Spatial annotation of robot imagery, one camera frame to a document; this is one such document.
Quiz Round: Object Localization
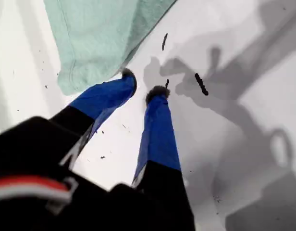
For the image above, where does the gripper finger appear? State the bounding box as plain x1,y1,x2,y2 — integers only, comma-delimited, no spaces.
130,85,197,231
51,68,138,170

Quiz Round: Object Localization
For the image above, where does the dark lint strand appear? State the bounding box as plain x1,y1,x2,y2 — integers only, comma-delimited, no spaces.
194,73,209,96
161,33,169,51

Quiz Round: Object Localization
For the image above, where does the pale green T-shirt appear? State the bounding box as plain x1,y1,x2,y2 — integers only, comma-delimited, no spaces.
43,0,179,96

